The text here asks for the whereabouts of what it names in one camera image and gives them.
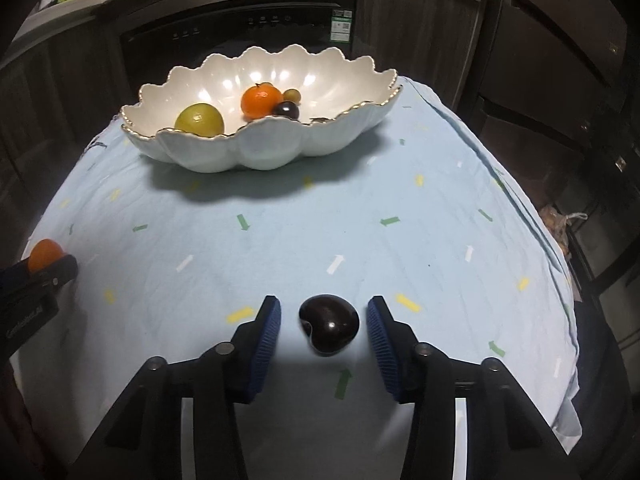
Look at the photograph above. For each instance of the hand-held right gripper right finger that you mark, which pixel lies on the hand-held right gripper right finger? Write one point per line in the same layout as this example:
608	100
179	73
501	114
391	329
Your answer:
382	355

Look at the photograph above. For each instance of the tan longan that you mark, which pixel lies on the tan longan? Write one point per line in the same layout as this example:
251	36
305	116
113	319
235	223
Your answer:
292	94

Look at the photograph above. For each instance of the black built-in dishwasher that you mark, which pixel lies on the black built-in dishwasher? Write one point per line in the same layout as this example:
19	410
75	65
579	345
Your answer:
225	35

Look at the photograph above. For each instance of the large orange mandarin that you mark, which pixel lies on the large orange mandarin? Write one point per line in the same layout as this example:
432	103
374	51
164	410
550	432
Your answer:
261	101

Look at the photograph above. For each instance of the dark wood cabinet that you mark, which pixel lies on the dark wood cabinet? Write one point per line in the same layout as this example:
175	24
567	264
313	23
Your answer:
50	110

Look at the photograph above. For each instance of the dark blueberry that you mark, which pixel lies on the dark blueberry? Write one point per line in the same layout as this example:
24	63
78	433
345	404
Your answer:
286	109

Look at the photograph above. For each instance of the small orange mandarin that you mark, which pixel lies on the small orange mandarin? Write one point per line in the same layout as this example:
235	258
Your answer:
44	254

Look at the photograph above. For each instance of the plastic bag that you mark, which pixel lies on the plastic bag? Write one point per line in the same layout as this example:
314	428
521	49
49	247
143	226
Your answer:
560	225

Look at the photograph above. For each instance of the yellow-green citrus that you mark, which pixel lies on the yellow-green citrus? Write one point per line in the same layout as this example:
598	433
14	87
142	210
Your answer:
199	120

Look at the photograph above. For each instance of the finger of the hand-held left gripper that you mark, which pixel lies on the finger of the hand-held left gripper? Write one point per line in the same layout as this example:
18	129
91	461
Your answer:
62	267

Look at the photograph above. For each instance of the light blue patterned tablecloth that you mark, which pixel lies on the light blue patterned tablecloth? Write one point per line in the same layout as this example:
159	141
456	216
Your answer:
400	260

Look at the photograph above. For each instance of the dark red cherry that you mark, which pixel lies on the dark red cherry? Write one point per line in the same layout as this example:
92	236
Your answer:
330	330

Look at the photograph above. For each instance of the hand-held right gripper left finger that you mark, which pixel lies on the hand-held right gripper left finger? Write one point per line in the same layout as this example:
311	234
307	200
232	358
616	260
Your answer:
267	350

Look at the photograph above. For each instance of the dark wood cabinet door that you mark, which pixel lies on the dark wood cabinet door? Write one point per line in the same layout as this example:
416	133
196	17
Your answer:
415	35

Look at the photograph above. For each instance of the green white label sticker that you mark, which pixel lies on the green white label sticker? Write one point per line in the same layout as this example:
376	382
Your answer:
341	26

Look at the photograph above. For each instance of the white shell-shaped bowl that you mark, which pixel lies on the white shell-shaped bowl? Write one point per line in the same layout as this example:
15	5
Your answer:
325	135

